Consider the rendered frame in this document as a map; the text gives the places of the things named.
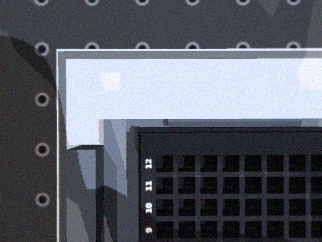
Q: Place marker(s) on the black well plate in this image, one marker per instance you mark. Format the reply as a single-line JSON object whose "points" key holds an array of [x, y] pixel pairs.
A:
{"points": [[230, 184]]}

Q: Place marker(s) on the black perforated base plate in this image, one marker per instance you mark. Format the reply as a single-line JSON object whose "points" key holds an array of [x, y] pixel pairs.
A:
{"points": [[32, 30]]}

